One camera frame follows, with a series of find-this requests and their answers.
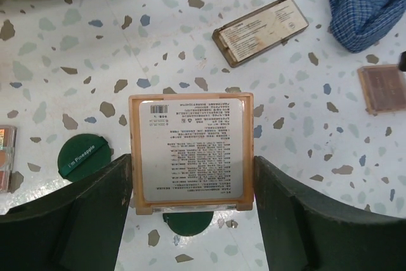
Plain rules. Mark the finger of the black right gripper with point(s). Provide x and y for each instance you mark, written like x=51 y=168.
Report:
x=402 y=62

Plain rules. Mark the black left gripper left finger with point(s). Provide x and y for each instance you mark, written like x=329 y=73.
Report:
x=77 y=227

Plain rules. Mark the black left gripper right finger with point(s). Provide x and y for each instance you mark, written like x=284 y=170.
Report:
x=303 y=229

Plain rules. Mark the square peach compact labelled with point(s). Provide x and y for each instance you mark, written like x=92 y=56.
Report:
x=192 y=152

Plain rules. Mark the long brown labelled palette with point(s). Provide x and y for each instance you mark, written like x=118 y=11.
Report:
x=254 y=33

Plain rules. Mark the small brown square palette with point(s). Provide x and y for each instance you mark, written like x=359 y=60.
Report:
x=383 y=88

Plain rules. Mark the green powder puff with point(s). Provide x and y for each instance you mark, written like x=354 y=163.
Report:
x=188 y=224
x=82 y=155

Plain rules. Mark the nine-pan orange eyeshadow palette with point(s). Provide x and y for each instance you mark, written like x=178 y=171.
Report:
x=8 y=138

